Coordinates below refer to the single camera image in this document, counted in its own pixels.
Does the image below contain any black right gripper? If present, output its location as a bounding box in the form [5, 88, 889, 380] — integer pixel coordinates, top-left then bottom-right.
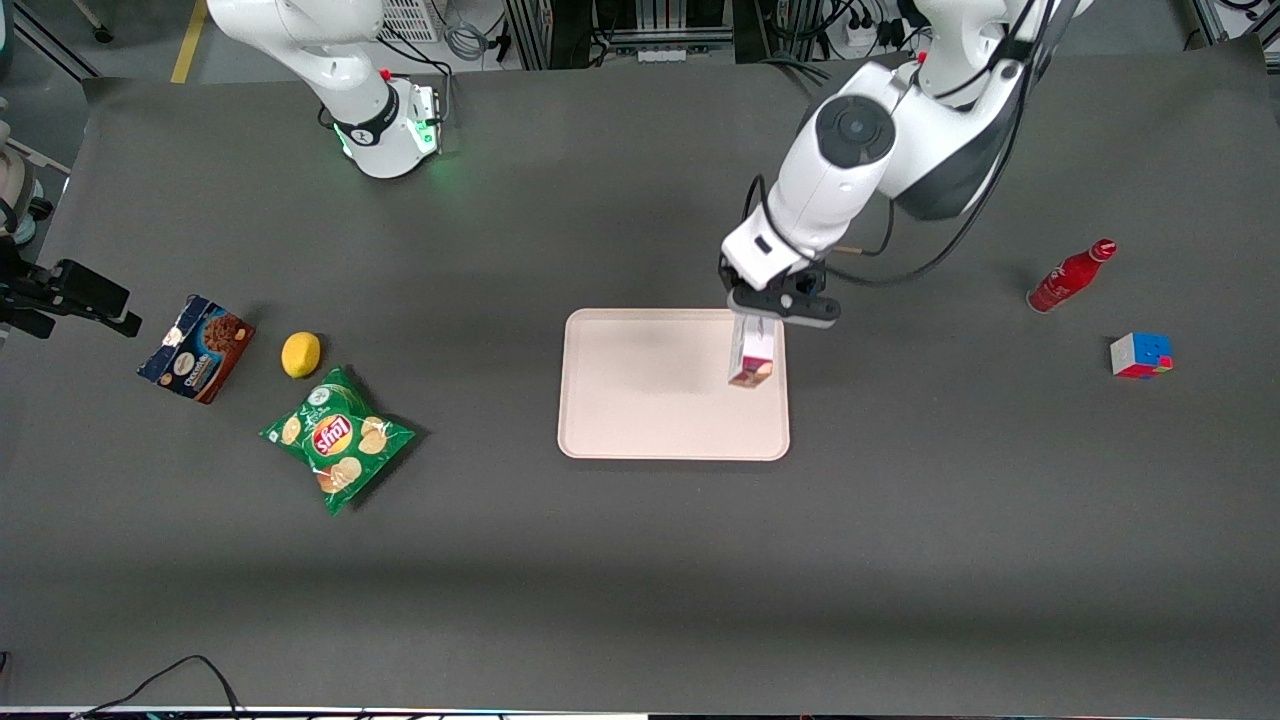
[0, 258, 143, 339]

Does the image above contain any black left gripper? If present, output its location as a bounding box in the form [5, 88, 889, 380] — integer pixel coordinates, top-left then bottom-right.
[719, 256, 833, 301]

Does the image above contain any red cookie box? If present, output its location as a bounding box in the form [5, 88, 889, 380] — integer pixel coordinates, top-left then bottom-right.
[727, 315, 779, 389]

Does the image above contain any blue chocolate cookie box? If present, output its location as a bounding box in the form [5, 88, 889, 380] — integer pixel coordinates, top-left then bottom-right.
[137, 294, 256, 405]

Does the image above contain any beige plastic tray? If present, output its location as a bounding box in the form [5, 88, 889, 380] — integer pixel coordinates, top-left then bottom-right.
[557, 308, 791, 462]

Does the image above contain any white perforated box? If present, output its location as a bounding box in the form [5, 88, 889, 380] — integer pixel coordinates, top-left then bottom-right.
[378, 0, 442, 44]

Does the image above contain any beige rounded object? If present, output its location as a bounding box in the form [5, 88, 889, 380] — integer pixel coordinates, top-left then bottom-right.
[0, 95, 56, 246]

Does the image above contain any yellow lemon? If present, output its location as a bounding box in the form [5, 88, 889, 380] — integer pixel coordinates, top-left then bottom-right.
[281, 331, 323, 380]

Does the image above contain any white power strip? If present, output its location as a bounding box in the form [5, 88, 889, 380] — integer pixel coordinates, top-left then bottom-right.
[840, 10, 886, 58]

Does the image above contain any red bottle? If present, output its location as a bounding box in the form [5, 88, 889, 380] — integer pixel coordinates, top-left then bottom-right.
[1027, 238, 1118, 315]

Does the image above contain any green chips bag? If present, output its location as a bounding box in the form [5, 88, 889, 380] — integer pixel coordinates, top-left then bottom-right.
[259, 366, 417, 517]

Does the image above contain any aluminium equipment rack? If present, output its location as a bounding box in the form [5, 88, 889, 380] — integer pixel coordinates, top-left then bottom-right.
[503, 0, 761, 71]

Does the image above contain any colourful puzzle cube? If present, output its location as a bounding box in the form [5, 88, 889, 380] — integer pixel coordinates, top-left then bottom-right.
[1109, 332, 1174, 380]

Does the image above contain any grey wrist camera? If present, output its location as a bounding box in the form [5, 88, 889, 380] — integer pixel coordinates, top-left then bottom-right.
[728, 288, 841, 330]

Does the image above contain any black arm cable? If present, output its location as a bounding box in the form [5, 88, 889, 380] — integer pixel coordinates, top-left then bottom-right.
[742, 0, 1066, 291]

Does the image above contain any black base cable bundle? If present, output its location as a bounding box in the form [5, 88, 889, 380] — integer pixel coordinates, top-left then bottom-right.
[765, 52, 836, 91]

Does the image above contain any thin black cable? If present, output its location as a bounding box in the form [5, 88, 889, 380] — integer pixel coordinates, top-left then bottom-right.
[70, 655, 246, 720]

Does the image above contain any grey coiled cable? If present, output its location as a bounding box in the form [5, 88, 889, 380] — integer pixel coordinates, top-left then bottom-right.
[441, 15, 491, 63]

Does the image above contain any metal frame with cables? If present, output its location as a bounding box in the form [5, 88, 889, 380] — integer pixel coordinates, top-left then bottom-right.
[1190, 0, 1280, 46]

